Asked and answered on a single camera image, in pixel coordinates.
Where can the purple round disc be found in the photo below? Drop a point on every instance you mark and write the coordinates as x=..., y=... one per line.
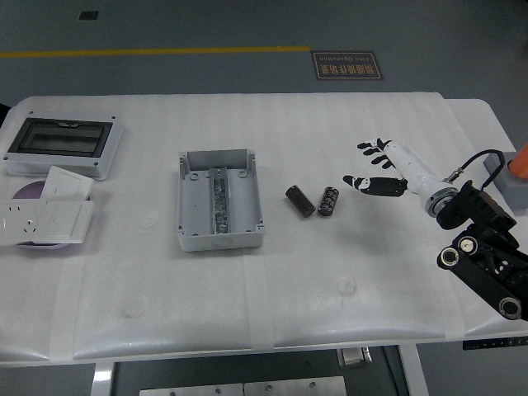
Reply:
x=29, y=191

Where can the white socket panel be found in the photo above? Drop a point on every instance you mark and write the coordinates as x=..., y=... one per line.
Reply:
x=16, y=218

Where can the grey block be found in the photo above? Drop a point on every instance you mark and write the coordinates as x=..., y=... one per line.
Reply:
x=513, y=187

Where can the dark floor hatch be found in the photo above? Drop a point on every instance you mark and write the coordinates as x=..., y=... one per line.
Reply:
x=88, y=15

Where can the black floor sign orange text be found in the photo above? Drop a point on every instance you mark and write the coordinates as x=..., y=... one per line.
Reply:
x=346, y=66

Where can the white switch panel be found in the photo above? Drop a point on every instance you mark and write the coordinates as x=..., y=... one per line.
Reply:
x=62, y=220
x=66, y=183

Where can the grey box dark window lid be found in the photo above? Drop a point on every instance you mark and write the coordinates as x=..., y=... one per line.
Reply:
x=62, y=140

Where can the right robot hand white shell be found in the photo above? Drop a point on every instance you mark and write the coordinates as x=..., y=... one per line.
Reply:
x=416, y=173

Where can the white table leg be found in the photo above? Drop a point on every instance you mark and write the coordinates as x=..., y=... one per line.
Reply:
x=414, y=371
x=103, y=381

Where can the white foam mat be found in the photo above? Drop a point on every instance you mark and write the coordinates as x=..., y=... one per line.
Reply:
x=330, y=268

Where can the black table control panel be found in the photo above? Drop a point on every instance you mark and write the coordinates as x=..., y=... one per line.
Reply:
x=495, y=343

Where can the black battery silver print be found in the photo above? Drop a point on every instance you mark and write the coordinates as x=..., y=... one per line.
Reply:
x=328, y=201

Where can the silver metal bracket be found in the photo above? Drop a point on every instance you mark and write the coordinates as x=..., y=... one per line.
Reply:
x=354, y=358

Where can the grey metal plate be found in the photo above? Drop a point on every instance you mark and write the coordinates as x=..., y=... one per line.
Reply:
x=189, y=390

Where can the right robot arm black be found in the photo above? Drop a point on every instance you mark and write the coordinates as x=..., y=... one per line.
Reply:
x=474, y=206

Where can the orange cone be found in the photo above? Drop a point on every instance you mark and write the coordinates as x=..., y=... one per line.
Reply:
x=520, y=163

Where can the white tape strip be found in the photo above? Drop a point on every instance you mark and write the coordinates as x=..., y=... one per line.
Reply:
x=66, y=309

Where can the metal mounting rail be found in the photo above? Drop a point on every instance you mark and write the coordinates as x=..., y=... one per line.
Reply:
x=219, y=198

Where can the grey open junction box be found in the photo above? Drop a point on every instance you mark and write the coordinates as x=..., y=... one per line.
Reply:
x=194, y=206

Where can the dark brown smooth battery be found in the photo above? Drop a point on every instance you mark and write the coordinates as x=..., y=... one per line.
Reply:
x=300, y=201

